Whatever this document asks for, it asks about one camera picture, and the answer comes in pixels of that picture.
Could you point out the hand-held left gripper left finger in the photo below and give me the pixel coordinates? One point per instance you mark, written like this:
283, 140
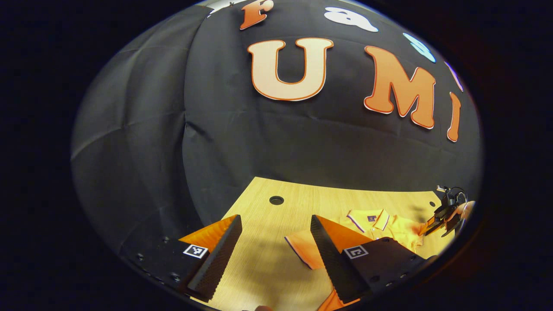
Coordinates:
220, 259

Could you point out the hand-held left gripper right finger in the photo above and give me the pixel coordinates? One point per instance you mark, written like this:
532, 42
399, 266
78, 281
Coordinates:
330, 259

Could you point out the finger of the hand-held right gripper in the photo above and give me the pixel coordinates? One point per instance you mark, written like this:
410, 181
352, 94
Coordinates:
433, 225

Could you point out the orange T-shirt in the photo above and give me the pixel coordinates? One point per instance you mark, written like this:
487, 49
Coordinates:
389, 226

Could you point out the black backdrop cloth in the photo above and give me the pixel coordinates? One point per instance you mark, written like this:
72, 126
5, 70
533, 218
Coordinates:
259, 138

